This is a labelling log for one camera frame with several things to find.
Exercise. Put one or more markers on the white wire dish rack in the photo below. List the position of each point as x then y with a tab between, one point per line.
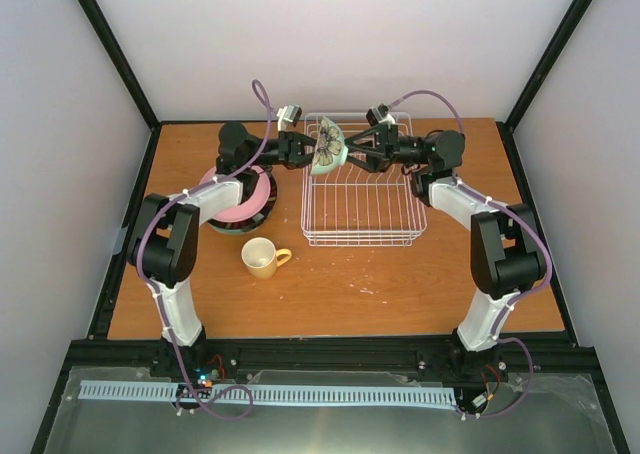
350	207

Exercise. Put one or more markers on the teal bottom bowl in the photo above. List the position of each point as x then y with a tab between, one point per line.
237	228

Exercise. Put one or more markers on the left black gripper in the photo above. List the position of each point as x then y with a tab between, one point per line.
291	150

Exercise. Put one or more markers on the black aluminium frame rail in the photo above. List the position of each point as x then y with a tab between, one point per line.
424	358

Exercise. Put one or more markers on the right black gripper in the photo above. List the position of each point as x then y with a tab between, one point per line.
385	144

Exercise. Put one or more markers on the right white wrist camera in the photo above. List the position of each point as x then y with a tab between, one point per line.
380	115

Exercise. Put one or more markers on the pink plate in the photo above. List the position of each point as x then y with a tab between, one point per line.
224	203

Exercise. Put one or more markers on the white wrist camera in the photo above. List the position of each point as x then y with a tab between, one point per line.
288	116
380	115

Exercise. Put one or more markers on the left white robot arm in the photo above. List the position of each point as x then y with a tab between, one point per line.
164	243

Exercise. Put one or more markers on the dark striped plate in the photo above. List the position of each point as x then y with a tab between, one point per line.
267	204

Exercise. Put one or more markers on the yellow mug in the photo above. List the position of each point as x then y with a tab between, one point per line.
262	258

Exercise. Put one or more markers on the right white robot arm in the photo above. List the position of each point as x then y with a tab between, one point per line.
508	259

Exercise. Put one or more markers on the teal ceramic bowl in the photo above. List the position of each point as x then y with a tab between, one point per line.
330	151

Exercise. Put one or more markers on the light blue cable duct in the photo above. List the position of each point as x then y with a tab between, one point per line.
273	395

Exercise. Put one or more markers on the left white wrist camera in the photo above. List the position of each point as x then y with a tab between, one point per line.
288	116

